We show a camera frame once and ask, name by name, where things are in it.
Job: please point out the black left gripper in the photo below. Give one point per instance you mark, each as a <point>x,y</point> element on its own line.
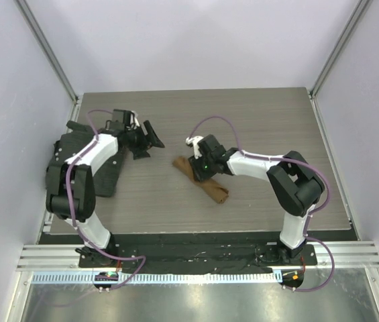
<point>150,139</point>

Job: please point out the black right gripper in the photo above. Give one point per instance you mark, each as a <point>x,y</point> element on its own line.
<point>200,174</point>

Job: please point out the brown cloth napkin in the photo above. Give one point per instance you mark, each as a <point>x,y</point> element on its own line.
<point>212,188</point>

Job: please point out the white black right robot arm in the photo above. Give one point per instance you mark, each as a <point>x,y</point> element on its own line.
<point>296,185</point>

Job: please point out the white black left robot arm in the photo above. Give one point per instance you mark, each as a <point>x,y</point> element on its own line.
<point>70,176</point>

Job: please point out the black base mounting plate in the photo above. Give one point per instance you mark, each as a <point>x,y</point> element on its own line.
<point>208,253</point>

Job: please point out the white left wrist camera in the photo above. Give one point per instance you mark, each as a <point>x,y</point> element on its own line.
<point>134,123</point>

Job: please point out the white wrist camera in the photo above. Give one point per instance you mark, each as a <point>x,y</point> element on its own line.
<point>134,123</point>
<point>193,142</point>

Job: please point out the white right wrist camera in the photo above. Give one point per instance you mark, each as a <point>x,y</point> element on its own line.
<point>193,142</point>

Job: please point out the left aluminium corner post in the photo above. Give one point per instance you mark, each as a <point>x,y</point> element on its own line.
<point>46,48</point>

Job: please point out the aluminium corner post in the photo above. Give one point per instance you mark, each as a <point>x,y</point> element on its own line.
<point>351,25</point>
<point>46,48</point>

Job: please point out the aluminium frame rail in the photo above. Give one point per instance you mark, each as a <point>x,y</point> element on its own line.
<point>347,254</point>

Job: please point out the white slotted cable duct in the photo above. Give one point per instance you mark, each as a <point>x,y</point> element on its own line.
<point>98,277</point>

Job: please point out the right aluminium corner post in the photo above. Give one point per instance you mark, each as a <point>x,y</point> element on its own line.
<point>351,25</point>

